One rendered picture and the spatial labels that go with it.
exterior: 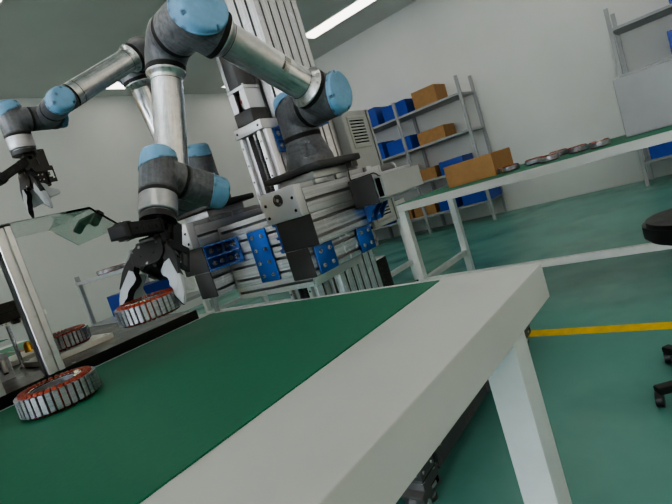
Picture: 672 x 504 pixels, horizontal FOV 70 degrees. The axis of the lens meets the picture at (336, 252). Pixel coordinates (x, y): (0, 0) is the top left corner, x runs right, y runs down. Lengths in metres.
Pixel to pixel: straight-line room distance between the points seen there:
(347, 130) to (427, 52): 5.99
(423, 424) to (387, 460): 0.05
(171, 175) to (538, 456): 0.81
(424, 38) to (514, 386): 7.32
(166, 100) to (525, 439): 1.02
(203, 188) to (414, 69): 6.97
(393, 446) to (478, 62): 7.23
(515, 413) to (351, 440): 0.40
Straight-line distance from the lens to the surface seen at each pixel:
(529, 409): 0.73
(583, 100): 7.13
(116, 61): 1.85
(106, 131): 7.76
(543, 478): 0.79
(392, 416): 0.39
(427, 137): 7.23
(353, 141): 1.90
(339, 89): 1.40
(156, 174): 1.03
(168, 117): 1.24
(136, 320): 0.88
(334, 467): 0.35
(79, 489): 0.51
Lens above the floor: 0.92
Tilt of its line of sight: 6 degrees down
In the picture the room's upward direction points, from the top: 18 degrees counter-clockwise
